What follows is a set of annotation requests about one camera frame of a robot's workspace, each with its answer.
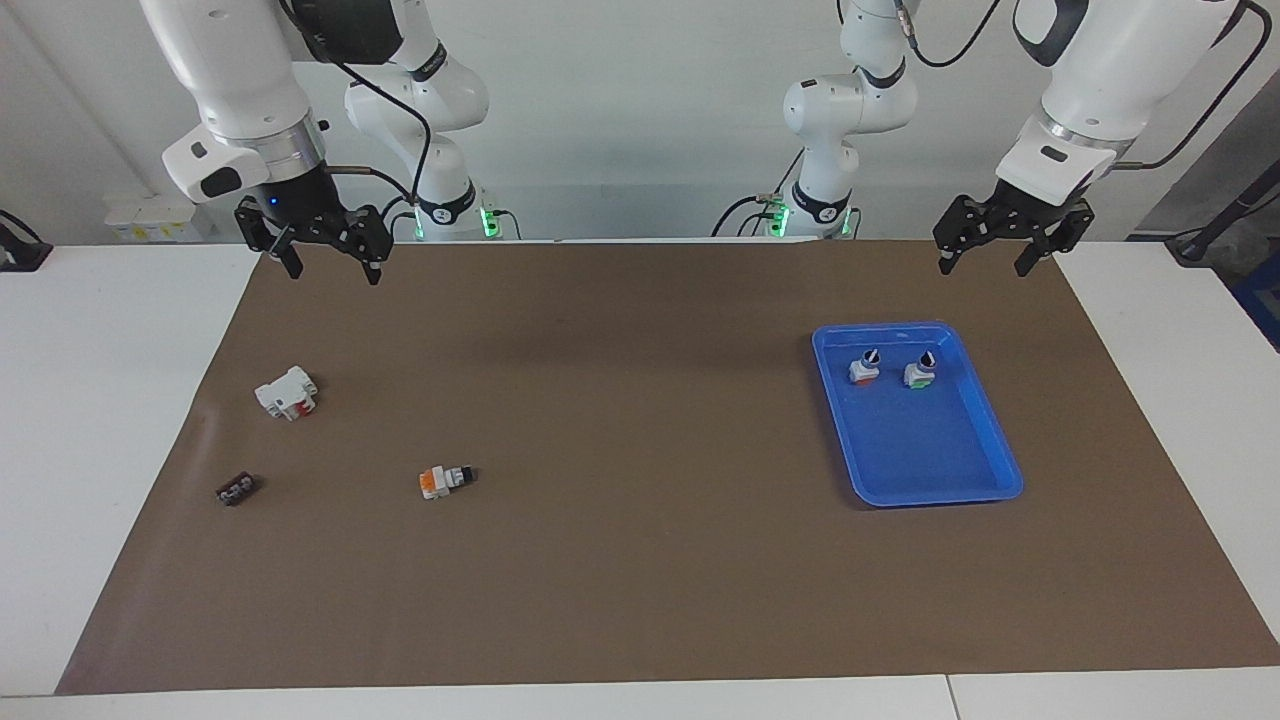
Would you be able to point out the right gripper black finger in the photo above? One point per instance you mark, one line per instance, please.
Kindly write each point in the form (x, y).
(370, 240)
(270, 225)

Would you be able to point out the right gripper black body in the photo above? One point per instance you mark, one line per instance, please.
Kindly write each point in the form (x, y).
(300, 205)

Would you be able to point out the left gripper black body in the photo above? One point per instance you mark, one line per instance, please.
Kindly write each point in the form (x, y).
(1030, 215)

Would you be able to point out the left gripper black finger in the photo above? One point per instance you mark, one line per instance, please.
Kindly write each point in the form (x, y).
(1060, 240)
(960, 230)

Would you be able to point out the white-backed selector switch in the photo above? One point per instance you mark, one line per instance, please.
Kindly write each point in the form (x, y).
(919, 374)

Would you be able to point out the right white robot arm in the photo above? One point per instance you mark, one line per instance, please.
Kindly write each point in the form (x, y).
(240, 80)

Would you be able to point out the white circuit breaker red lever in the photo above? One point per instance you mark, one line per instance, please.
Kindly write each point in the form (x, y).
(280, 395)

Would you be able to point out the black pole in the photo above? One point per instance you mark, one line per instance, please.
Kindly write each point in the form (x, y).
(1230, 208)

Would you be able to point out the blue crate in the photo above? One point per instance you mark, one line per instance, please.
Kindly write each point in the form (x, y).
(1265, 305)

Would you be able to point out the blue plastic tray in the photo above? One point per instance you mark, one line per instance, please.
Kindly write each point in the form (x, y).
(925, 450)

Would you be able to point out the black clamp device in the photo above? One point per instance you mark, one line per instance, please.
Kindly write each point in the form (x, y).
(22, 250)

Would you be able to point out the small dark brown component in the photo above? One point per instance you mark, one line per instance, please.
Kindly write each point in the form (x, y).
(237, 489)

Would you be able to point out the brown table mat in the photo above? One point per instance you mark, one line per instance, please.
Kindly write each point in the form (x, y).
(640, 560)

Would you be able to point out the selector switch red contact block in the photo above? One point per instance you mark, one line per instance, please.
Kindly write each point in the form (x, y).
(864, 370)

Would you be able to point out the selector switch orange contact block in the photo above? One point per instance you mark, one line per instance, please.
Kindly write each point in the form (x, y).
(440, 482)

